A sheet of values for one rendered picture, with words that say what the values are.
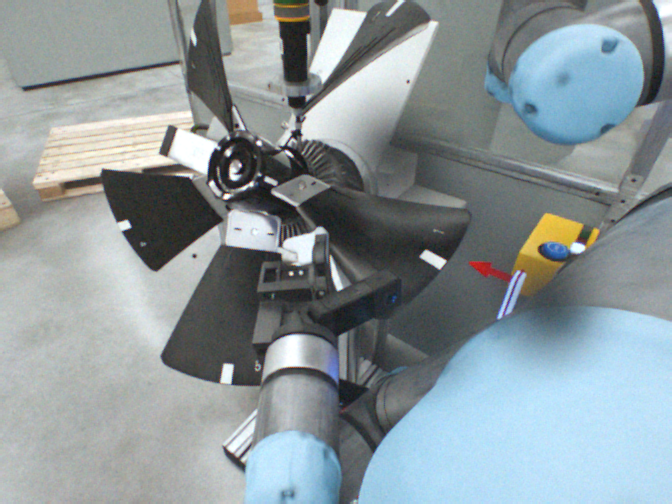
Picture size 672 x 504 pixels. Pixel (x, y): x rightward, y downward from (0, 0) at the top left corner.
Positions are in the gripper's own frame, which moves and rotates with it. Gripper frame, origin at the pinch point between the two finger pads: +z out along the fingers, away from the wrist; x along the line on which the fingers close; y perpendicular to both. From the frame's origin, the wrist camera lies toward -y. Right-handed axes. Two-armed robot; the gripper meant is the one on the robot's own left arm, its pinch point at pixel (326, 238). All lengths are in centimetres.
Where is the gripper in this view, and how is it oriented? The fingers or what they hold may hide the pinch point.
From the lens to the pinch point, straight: 58.7
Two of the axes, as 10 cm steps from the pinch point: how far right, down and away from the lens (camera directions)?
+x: 1.1, 7.6, 6.4
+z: 0.0, -6.4, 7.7
